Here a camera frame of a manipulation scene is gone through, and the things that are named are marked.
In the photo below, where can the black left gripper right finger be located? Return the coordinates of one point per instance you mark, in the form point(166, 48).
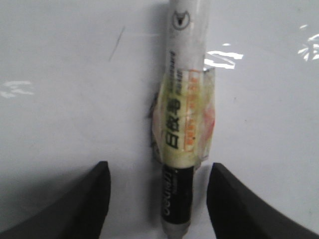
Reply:
point(238, 213)

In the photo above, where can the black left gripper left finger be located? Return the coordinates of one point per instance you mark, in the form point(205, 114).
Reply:
point(79, 214)

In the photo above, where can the white taped whiteboard marker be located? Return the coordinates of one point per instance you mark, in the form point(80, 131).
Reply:
point(183, 115)

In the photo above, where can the white whiteboard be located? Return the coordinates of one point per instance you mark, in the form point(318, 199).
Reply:
point(77, 80)

